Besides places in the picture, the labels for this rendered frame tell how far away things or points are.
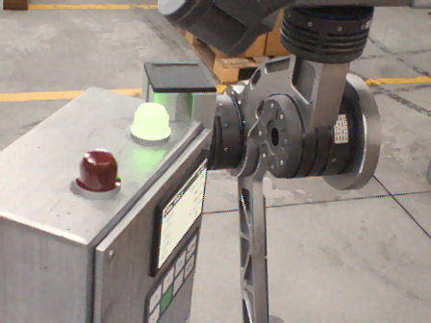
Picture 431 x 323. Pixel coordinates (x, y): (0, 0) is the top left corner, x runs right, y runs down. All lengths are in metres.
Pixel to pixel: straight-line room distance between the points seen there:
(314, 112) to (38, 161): 0.76
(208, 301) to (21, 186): 2.17
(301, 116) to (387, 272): 1.77
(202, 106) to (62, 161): 0.11
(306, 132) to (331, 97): 0.07
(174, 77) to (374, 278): 2.38
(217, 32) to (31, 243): 0.48
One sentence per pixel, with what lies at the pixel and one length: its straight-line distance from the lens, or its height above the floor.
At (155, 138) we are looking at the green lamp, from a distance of 0.47.
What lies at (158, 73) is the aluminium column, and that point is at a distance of 0.51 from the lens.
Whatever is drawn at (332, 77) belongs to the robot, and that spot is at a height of 1.27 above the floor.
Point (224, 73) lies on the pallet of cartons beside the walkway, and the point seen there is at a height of 0.08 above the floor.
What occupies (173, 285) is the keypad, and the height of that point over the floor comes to 1.36.
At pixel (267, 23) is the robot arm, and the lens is 0.83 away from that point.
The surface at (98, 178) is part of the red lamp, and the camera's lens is 0.41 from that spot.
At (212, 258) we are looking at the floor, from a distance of 2.76.
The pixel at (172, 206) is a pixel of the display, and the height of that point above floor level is 1.45.
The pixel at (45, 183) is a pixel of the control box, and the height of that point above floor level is 1.47.
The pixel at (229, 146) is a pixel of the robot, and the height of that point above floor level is 0.89.
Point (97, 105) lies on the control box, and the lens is 0.52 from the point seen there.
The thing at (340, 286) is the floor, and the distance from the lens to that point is 2.76.
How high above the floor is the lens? 1.71
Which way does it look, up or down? 31 degrees down
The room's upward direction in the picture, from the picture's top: 7 degrees clockwise
